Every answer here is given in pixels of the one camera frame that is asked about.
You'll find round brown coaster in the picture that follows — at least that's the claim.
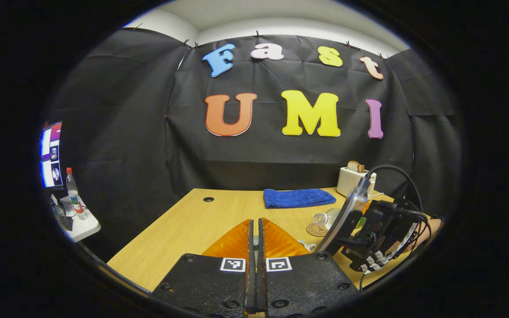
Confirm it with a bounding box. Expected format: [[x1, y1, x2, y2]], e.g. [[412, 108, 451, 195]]
[[306, 222, 329, 237]]

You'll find green label water bottle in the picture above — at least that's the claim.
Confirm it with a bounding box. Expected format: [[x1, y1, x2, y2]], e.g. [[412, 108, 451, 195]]
[[312, 208, 367, 230]]

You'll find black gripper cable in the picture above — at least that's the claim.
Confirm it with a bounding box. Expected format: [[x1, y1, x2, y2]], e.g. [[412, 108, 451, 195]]
[[360, 164, 432, 292]]

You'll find red cap plastic bottle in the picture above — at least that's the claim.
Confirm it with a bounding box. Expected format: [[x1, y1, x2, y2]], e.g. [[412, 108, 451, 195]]
[[66, 167, 86, 220]]

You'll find white side table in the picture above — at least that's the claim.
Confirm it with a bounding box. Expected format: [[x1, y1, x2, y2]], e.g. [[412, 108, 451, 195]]
[[58, 197, 102, 242]]

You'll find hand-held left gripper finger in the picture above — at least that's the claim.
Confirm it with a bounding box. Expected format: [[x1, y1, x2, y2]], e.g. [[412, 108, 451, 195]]
[[151, 219, 257, 316], [257, 217, 361, 316]]

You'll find blue towel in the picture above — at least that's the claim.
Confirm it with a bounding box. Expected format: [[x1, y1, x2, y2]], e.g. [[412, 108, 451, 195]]
[[263, 189, 337, 209]]

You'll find white toaster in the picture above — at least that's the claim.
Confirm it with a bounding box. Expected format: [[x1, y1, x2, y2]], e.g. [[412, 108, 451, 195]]
[[337, 167, 376, 198]]

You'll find computer monitor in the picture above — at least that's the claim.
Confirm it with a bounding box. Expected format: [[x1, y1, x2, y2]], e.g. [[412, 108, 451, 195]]
[[39, 121, 64, 189]]

